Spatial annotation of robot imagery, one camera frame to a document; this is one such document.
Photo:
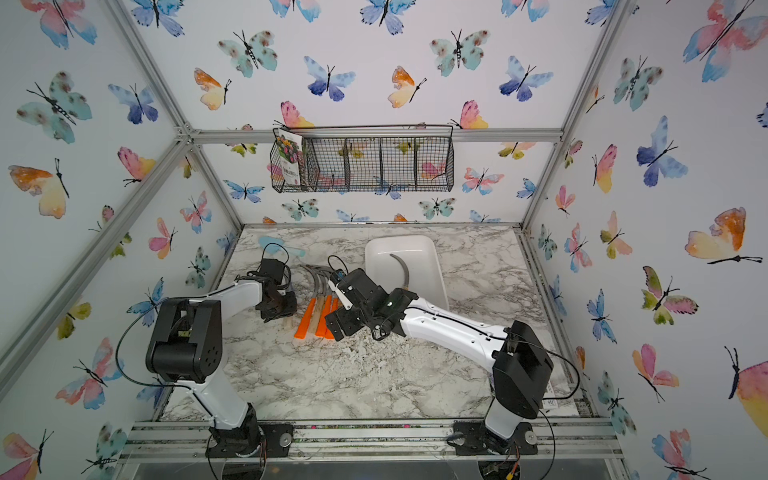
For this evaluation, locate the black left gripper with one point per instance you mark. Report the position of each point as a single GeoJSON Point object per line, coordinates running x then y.
{"type": "Point", "coordinates": [290, 311]}

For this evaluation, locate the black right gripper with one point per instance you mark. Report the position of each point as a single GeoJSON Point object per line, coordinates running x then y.
{"type": "Point", "coordinates": [344, 326]}

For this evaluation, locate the labelled wooden sickle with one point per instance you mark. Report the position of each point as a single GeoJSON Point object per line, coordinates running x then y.
{"type": "Point", "coordinates": [405, 284]}

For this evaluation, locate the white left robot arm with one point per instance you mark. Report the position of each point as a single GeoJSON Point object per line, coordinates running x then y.
{"type": "Point", "coordinates": [186, 347]}

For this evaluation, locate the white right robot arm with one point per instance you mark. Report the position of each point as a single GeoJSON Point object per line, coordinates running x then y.
{"type": "Point", "coordinates": [519, 366]}

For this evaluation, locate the white plastic storage tray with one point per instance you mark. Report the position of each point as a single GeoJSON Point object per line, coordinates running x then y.
{"type": "Point", "coordinates": [420, 254]}

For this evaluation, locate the light blue plastic trowel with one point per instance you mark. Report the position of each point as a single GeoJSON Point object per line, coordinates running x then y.
{"type": "Point", "coordinates": [272, 246]}

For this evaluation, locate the flower seed packet in basket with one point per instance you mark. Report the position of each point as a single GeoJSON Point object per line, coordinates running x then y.
{"type": "Point", "coordinates": [290, 156]}

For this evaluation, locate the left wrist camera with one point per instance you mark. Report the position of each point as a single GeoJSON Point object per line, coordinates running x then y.
{"type": "Point", "coordinates": [276, 271]}

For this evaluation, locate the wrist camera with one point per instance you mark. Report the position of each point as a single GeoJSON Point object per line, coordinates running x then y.
{"type": "Point", "coordinates": [337, 284]}
{"type": "Point", "coordinates": [276, 271]}

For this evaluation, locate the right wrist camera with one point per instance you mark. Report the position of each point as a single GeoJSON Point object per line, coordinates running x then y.
{"type": "Point", "coordinates": [337, 284]}

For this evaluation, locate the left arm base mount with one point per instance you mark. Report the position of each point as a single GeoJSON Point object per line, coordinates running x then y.
{"type": "Point", "coordinates": [250, 438]}

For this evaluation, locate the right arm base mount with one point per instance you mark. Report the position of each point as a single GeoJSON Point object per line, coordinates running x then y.
{"type": "Point", "coordinates": [474, 438]}

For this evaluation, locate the black wire wall basket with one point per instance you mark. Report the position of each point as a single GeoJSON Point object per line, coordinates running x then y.
{"type": "Point", "coordinates": [371, 159]}

